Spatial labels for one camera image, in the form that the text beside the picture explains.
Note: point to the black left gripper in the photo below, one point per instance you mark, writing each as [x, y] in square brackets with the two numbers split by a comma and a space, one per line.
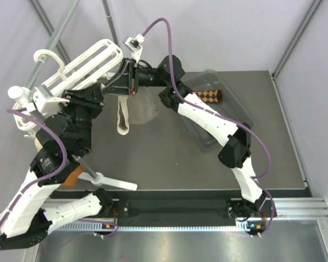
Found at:
[92, 96]

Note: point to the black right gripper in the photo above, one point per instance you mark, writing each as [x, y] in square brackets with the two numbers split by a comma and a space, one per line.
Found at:
[126, 82]

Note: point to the white plastic clip hanger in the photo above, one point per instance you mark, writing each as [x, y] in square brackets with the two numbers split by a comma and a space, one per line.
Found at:
[80, 73]

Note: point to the cream white ribbed sock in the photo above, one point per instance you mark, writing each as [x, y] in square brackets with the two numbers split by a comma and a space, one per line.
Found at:
[137, 109]

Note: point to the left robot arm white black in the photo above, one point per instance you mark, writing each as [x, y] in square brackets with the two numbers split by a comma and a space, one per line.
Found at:
[63, 137]

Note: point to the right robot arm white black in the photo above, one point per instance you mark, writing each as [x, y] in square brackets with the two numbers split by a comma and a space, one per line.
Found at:
[234, 138]

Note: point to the grey metal stand pole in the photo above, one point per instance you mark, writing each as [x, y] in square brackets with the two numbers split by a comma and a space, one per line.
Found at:
[54, 43]

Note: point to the white pole joint connector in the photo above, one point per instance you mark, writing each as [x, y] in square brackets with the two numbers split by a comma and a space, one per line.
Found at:
[21, 95]

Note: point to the white stand base foot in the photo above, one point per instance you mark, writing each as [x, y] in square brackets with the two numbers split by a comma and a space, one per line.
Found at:
[100, 180]

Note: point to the orange sock with cream cuff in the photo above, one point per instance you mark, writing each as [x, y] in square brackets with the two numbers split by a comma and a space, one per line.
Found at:
[72, 177]

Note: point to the brown orange argyle sock flat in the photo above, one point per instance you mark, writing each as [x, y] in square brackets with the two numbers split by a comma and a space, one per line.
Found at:
[211, 96]

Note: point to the clear plastic bin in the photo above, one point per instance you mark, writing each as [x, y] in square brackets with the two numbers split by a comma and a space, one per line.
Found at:
[230, 107]

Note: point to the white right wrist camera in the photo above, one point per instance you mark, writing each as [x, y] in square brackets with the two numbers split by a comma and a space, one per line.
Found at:
[135, 46]

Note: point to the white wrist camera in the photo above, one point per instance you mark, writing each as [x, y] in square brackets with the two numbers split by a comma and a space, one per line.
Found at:
[45, 102]
[135, 46]

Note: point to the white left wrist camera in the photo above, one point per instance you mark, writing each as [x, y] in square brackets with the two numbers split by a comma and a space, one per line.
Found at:
[45, 102]

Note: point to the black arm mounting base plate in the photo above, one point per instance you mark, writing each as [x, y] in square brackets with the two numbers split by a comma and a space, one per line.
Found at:
[184, 212]

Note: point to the aluminium frame rail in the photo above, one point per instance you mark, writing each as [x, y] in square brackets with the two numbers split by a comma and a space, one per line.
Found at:
[288, 209]

